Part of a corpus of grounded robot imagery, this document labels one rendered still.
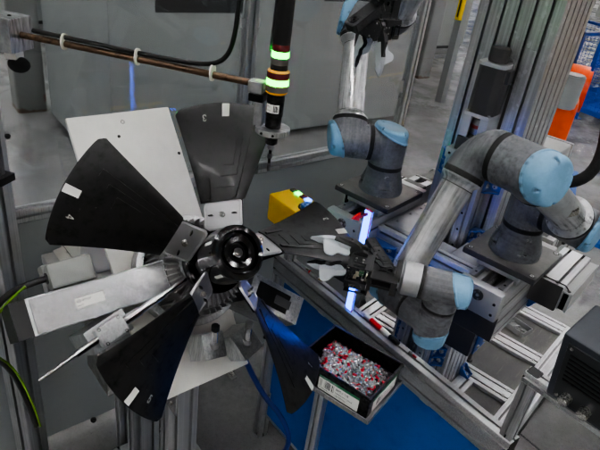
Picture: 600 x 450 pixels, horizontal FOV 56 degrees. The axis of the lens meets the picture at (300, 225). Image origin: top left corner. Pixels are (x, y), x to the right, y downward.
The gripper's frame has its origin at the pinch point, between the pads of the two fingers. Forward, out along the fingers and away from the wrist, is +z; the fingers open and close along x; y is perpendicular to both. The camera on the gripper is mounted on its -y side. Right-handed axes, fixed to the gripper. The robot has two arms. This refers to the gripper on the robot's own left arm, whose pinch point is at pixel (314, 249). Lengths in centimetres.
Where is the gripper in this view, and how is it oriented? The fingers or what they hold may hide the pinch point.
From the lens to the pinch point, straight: 129.2
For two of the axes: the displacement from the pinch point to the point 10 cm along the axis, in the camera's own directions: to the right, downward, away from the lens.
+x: -1.0, 8.1, 5.8
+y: -2.6, 5.4, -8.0
